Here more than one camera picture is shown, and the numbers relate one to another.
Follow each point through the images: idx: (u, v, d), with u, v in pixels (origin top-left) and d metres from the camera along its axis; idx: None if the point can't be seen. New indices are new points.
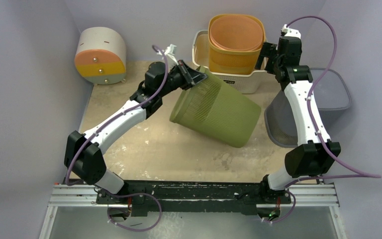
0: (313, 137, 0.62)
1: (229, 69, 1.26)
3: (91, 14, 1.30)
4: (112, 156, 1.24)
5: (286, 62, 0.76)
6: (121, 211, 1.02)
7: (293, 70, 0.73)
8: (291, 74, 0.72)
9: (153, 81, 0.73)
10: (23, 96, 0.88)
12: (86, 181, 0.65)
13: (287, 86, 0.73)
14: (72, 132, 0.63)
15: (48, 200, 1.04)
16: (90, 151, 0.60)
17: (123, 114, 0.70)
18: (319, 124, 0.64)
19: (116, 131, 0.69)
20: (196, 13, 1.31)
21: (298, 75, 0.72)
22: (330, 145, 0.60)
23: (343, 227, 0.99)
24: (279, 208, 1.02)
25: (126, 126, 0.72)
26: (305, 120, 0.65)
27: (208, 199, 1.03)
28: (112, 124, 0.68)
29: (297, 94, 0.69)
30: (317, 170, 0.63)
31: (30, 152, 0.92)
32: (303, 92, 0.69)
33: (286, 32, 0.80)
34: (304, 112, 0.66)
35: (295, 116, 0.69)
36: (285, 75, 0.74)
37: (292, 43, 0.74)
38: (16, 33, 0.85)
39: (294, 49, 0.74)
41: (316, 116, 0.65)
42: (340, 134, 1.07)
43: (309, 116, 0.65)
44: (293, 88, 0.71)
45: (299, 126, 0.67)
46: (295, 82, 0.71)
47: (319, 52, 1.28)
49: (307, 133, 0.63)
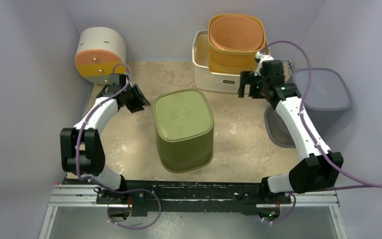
0: (312, 150, 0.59)
1: (229, 68, 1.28)
3: (90, 14, 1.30)
4: (112, 156, 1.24)
5: (273, 83, 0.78)
6: (121, 211, 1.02)
7: (281, 89, 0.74)
8: (279, 93, 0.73)
9: (118, 80, 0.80)
10: (23, 96, 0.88)
12: (93, 170, 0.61)
13: (278, 103, 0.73)
14: (61, 131, 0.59)
15: (48, 200, 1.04)
16: (88, 135, 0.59)
17: (100, 105, 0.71)
18: (317, 136, 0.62)
19: (100, 121, 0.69)
20: (197, 13, 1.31)
21: (286, 93, 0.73)
22: (332, 156, 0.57)
23: (343, 227, 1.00)
24: (279, 208, 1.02)
25: (107, 115, 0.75)
26: (303, 134, 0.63)
27: (208, 199, 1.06)
28: (95, 115, 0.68)
29: (289, 110, 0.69)
30: (323, 181, 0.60)
31: (31, 152, 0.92)
32: (295, 107, 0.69)
33: (261, 58, 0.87)
34: (301, 126, 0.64)
35: (291, 130, 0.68)
36: (274, 95, 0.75)
37: (274, 64, 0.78)
38: (16, 33, 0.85)
39: (278, 69, 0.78)
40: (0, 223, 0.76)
41: (312, 129, 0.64)
42: (340, 134, 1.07)
43: (305, 128, 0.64)
44: (284, 105, 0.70)
45: (298, 141, 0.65)
46: (285, 99, 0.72)
47: (319, 52, 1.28)
49: (307, 147, 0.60)
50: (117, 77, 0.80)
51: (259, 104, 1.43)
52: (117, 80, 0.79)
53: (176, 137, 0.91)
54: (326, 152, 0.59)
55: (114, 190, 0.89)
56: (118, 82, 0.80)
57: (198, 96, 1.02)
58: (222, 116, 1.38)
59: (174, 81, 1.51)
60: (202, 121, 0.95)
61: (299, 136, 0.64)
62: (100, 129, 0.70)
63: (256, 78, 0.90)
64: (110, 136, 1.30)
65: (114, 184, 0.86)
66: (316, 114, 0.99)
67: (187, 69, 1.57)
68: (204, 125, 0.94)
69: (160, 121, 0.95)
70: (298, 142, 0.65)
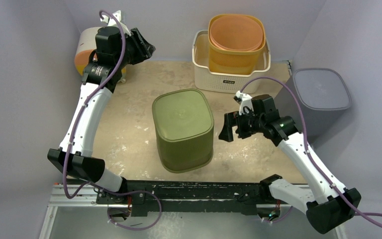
0: (329, 192, 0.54)
1: (229, 69, 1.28)
3: (90, 14, 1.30)
4: (112, 156, 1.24)
5: (268, 121, 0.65)
6: (120, 211, 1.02)
7: (281, 126, 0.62)
8: (280, 131, 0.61)
9: (108, 46, 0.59)
10: (23, 95, 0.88)
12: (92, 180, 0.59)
13: (280, 142, 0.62)
14: (49, 152, 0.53)
15: (48, 200, 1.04)
16: (77, 160, 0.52)
17: (85, 106, 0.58)
18: (329, 174, 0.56)
19: (91, 127, 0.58)
20: (197, 13, 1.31)
21: (287, 130, 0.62)
22: (349, 194, 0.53)
23: (343, 227, 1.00)
24: (279, 208, 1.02)
25: (99, 114, 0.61)
26: (315, 176, 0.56)
27: (208, 199, 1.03)
28: (82, 123, 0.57)
29: (294, 149, 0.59)
30: (343, 216, 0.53)
31: (30, 151, 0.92)
32: (299, 145, 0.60)
33: (242, 96, 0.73)
34: (311, 167, 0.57)
35: (298, 169, 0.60)
36: (274, 133, 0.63)
37: (266, 100, 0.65)
38: (17, 33, 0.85)
39: (271, 105, 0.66)
40: (0, 221, 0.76)
41: (321, 166, 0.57)
42: (340, 134, 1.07)
43: (314, 169, 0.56)
44: (288, 145, 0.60)
45: (309, 181, 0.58)
46: (288, 138, 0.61)
47: (319, 52, 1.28)
49: (324, 190, 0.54)
50: (106, 44, 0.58)
51: None
52: (105, 48, 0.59)
53: (178, 137, 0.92)
54: (342, 191, 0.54)
55: (114, 191, 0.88)
56: (108, 49, 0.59)
57: (197, 96, 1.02)
58: (222, 116, 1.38)
59: (174, 81, 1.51)
60: (202, 121, 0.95)
61: (310, 177, 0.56)
62: (93, 136, 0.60)
63: (243, 119, 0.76)
64: (111, 136, 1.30)
65: (113, 187, 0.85)
66: (316, 114, 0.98)
67: (187, 69, 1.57)
68: (196, 129, 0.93)
69: (161, 120, 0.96)
70: (309, 181, 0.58)
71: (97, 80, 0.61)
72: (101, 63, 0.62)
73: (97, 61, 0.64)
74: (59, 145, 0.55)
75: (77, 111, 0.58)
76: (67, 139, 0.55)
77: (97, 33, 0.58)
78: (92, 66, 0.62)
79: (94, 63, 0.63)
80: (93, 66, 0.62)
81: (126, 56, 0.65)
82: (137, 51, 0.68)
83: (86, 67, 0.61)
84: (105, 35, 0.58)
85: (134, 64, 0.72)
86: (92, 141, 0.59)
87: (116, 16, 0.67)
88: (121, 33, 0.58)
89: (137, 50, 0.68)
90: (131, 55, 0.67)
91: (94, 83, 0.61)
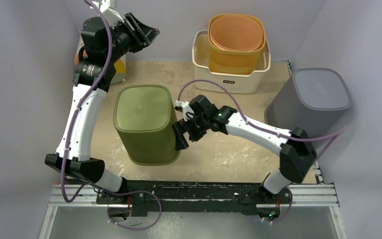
0: (279, 141, 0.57)
1: (228, 69, 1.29)
3: (90, 14, 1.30)
4: (112, 156, 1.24)
5: (210, 117, 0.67)
6: (120, 211, 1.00)
7: (220, 116, 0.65)
8: (222, 120, 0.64)
9: (96, 43, 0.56)
10: (23, 96, 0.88)
12: (92, 180, 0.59)
13: (227, 128, 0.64)
14: (47, 157, 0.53)
15: (48, 200, 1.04)
16: (74, 165, 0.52)
17: (78, 110, 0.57)
18: (273, 128, 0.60)
19: (87, 130, 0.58)
20: (197, 13, 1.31)
21: (226, 116, 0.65)
22: (296, 133, 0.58)
23: (343, 227, 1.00)
24: (279, 208, 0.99)
25: (95, 115, 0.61)
26: (262, 134, 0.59)
27: (208, 199, 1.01)
28: (77, 127, 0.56)
29: (237, 126, 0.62)
30: (311, 158, 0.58)
31: (31, 151, 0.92)
32: (239, 120, 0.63)
33: (181, 104, 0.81)
34: (256, 131, 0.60)
35: (251, 139, 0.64)
36: (219, 124, 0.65)
37: (199, 100, 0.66)
38: (16, 33, 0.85)
39: (206, 101, 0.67)
40: (0, 222, 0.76)
41: (262, 125, 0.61)
42: (340, 134, 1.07)
43: (258, 130, 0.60)
44: (231, 126, 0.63)
45: (264, 144, 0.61)
46: (229, 120, 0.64)
47: (319, 52, 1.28)
49: (275, 142, 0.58)
50: (93, 42, 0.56)
51: (259, 104, 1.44)
52: (94, 45, 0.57)
53: (147, 128, 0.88)
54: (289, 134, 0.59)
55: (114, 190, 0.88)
56: (97, 45, 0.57)
57: (157, 91, 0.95)
58: None
59: (174, 81, 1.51)
60: (160, 117, 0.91)
61: (261, 139, 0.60)
62: (90, 139, 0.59)
63: (189, 123, 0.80)
64: (111, 136, 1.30)
65: (114, 187, 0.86)
66: (316, 114, 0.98)
67: (188, 69, 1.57)
68: (154, 124, 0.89)
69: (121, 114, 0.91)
70: (264, 144, 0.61)
71: (90, 80, 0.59)
72: (92, 61, 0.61)
73: (89, 59, 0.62)
74: (56, 152, 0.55)
75: (71, 116, 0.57)
76: (63, 145, 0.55)
77: (84, 29, 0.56)
78: (83, 64, 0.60)
79: (85, 61, 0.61)
80: (84, 64, 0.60)
81: (120, 48, 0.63)
82: (133, 39, 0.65)
83: (78, 66, 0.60)
84: (92, 32, 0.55)
85: (135, 52, 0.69)
86: (89, 144, 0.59)
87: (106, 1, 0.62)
88: (106, 26, 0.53)
89: (132, 38, 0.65)
90: (127, 46, 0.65)
91: (87, 83, 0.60)
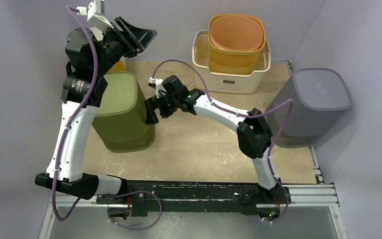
0: (237, 120, 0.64)
1: (229, 69, 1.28)
3: None
4: (112, 156, 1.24)
5: (181, 97, 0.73)
6: (121, 211, 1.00)
7: (189, 97, 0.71)
8: (190, 101, 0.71)
9: (82, 59, 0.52)
10: (23, 96, 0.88)
12: (84, 197, 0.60)
13: (195, 108, 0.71)
14: (37, 179, 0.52)
15: (48, 200, 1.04)
16: (65, 187, 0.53)
17: (67, 129, 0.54)
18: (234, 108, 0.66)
19: (78, 148, 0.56)
20: (197, 13, 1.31)
21: (194, 97, 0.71)
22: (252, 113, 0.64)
23: (343, 227, 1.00)
24: (279, 208, 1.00)
25: (85, 132, 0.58)
26: (223, 114, 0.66)
27: (208, 199, 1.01)
28: (67, 147, 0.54)
29: (203, 106, 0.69)
30: (265, 136, 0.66)
31: (31, 151, 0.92)
32: (206, 102, 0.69)
33: (155, 82, 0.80)
34: (218, 111, 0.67)
35: (217, 119, 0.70)
36: (188, 104, 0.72)
37: (171, 81, 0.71)
38: (16, 33, 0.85)
39: (178, 83, 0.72)
40: (0, 222, 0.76)
41: (224, 106, 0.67)
42: (340, 134, 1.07)
43: (221, 110, 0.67)
44: (198, 106, 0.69)
45: (225, 122, 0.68)
46: (196, 101, 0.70)
47: (319, 52, 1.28)
49: (233, 119, 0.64)
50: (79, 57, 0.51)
51: (259, 104, 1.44)
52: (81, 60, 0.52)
53: (119, 109, 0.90)
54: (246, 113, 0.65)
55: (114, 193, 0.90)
56: (84, 60, 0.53)
57: (127, 79, 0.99)
58: None
59: None
60: (125, 102, 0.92)
61: (222, 117, 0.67)
62: (81, 155, 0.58)
63: (160, 100, 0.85)
64: None
65: (114, 189, 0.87)
66: (316, 114, 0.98)
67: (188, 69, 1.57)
68: (117, 108, 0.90)
69: None
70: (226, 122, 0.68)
71: (79, 97, 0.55)
72: (82, 75, 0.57)
73: (78, 71, 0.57)
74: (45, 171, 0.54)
75: (61, 135, 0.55)
76: (53, 165, 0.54)
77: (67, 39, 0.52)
78: (73, 79, 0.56)
79: (75, 74, 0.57)
80: (73, 79, 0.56)
81: (110, 57, 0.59)
82: (125, 45, 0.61)
83: (66, 80, 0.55)
84: (77, 49, 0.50)
85: (130, 58, 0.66)
86: (80, 160, 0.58)
87: (91, 6, 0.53)
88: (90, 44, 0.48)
89: (124, 44, 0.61)
90: (119, 52, 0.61)
91: (77, 100, 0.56)
